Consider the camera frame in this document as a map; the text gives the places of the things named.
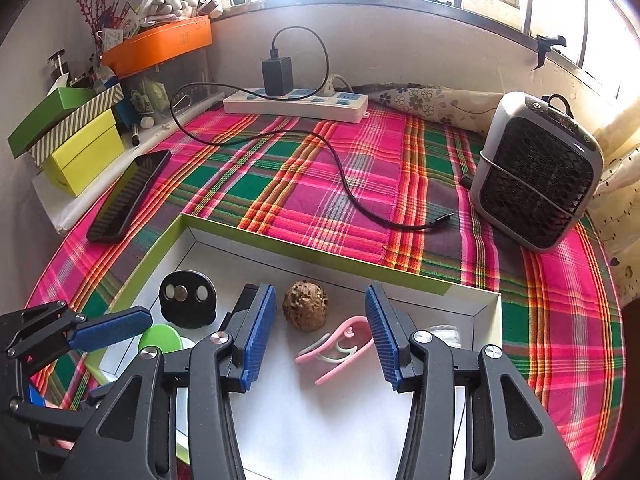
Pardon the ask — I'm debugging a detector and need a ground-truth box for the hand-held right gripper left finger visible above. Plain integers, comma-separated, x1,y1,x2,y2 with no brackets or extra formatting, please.
57,282,277,480

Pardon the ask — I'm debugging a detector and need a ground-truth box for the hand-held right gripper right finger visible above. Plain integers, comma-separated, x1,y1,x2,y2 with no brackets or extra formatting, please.
365,282,583,480

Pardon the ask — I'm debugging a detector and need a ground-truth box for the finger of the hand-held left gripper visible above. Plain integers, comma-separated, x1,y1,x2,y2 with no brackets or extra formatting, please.
0,300,154,376
10,382,96,443

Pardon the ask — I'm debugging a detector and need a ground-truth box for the pink plastic clip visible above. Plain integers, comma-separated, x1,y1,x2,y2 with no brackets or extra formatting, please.
295,316,375,386

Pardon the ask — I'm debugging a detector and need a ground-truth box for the green-topped white knob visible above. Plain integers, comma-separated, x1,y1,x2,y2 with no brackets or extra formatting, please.
138,325,196,361

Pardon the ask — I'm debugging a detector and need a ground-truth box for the brown walnut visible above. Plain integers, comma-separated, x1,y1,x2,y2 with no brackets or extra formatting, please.
282,281,329,332

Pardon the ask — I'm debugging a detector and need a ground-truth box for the black round disc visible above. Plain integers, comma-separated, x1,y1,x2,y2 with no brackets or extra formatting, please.
159,270,218,330

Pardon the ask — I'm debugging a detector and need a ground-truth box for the green and white cardboard box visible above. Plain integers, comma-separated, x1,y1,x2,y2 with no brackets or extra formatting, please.
87,212,502,480

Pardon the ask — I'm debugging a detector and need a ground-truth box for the white shelf board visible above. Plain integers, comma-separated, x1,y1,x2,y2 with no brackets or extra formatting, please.
32,91,226,235

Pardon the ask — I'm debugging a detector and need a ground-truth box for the black smartphone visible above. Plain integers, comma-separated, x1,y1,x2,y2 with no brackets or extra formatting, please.
86,149,172,244

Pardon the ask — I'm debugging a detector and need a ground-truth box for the pink green plaid blanket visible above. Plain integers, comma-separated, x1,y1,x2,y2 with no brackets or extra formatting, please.
30,107,626,480

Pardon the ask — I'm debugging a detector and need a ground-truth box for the yellow-green cardboard box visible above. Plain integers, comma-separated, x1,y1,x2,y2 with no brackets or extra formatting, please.
42,108,126,198

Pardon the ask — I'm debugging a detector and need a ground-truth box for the striped cardboard box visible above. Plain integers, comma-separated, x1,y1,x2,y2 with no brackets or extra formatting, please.
29,83,124,167

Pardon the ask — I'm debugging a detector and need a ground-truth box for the grey portable heater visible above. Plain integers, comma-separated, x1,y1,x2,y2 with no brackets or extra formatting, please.
470,91,606,253

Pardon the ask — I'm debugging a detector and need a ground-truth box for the dark green box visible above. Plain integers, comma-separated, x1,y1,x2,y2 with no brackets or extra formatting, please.
7,86,98,159

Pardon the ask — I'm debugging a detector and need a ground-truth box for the white power strip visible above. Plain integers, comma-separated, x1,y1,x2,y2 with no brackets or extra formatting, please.
222,87,371,124

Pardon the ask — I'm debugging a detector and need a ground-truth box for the floral cloth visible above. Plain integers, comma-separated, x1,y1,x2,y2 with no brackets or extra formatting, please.
350,82,506,136

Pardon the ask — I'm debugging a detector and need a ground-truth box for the clear plastic storage box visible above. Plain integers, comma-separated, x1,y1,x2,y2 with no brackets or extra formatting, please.
120,55,211,126

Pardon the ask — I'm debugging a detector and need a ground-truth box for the black charger adapter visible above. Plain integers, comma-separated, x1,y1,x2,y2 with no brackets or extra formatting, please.
261,56,294,97

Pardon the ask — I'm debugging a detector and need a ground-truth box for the glass jar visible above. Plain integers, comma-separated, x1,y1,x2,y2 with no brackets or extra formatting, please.
47,49,70,83

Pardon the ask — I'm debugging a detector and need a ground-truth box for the cream heart-print curtain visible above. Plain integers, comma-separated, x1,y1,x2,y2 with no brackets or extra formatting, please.
585,125,640,311

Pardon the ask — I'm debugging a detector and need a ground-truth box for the orange box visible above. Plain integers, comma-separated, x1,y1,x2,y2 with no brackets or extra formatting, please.
100,15,213,80

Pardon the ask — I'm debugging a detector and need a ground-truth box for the white gloves bundle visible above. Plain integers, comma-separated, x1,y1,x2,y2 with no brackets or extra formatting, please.
142,0,206,21

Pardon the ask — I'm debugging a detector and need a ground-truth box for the black window latch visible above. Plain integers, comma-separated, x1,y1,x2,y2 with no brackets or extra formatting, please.
531,35,568,72

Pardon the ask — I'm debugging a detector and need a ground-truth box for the black charging cable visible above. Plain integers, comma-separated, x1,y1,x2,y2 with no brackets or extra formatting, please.
170,26,456,231

